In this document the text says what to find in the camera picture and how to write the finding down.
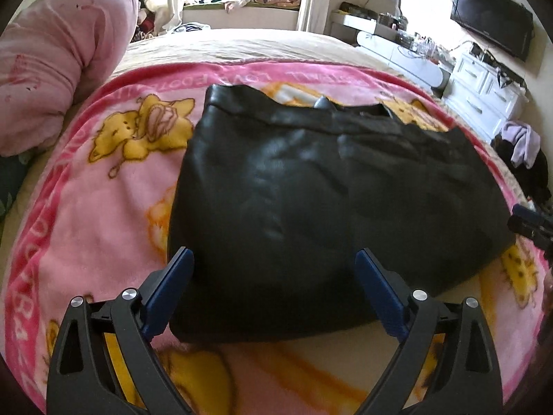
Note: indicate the colourful clothes heap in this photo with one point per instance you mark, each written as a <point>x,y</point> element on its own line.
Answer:
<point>144,26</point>

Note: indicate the black flat television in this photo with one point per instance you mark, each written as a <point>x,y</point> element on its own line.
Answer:
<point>492,17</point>

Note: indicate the dark clothes pile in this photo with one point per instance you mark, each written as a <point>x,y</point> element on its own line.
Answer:
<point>540,181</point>

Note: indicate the bed with beige sheet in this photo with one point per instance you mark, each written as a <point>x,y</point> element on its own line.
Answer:
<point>259,47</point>

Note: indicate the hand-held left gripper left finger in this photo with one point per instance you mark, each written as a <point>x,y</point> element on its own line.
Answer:
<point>170,287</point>

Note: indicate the black leather jacket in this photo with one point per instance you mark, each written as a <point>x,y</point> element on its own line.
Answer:
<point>302,207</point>

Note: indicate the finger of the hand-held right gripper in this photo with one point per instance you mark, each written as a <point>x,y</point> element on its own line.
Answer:
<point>525,224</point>

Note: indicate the pink pillow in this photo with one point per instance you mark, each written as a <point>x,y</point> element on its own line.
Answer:
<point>56,52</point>

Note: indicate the dark teal patterned cloth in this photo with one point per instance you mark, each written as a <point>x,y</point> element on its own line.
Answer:
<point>13,181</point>

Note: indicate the pink printed blanket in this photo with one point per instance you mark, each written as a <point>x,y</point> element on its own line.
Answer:
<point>108,207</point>

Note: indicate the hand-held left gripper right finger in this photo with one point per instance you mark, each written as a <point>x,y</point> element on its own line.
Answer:
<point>380,289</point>

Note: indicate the light purple cloth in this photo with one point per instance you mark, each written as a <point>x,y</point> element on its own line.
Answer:
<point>522,142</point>

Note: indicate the white desk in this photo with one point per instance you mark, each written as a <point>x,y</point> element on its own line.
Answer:
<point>414,65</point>

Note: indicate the white dresser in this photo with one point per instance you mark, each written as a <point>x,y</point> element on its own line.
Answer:
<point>471,86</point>

